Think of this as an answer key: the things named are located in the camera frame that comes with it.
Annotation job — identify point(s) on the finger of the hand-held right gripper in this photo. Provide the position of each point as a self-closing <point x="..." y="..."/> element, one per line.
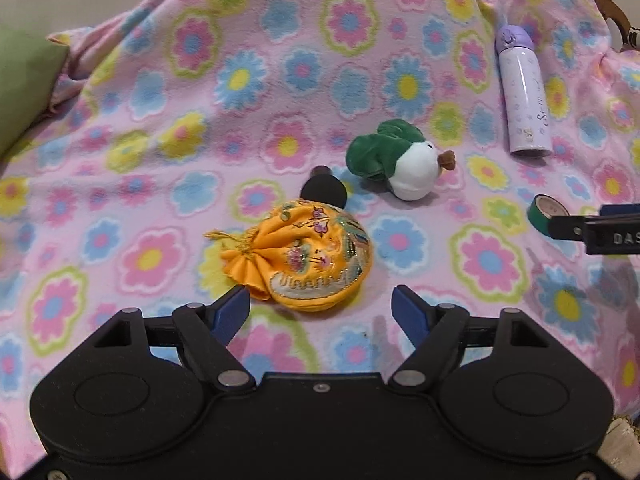
<point x="567" y="227"/>
<point x="620" y="210"/>

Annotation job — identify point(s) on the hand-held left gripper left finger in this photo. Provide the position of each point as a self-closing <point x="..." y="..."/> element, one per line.
<point x="232" y="312"/>

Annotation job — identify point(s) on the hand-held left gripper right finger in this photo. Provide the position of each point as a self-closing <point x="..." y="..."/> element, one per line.
<point x="407" y="315"/>

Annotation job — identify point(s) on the green tape roll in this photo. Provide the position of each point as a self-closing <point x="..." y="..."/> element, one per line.
<point x="537" y="217"/>

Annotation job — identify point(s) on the orange embroidered pouch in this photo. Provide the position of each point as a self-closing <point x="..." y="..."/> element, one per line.
<point x="300" y="260"/>

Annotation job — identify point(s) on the green white bird plush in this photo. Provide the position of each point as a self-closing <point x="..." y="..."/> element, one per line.
<point x="415" y="170"/>

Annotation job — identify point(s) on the black round puff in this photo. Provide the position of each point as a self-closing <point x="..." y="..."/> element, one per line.
<point x="322" y="190"/>

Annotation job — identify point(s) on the purple white bottle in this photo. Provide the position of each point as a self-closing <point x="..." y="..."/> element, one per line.
<point x="525" y="100"/>

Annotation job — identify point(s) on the carved wooden chair back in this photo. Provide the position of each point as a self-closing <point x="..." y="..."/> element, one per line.
<point x="607" y="0"/>

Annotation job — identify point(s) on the pink floral fleece blanket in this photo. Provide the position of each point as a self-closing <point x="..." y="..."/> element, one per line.
<point x="150" y="110"/>

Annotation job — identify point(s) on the green printed pillow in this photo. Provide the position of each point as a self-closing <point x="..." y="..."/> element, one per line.
<point x="25" y="90"/>

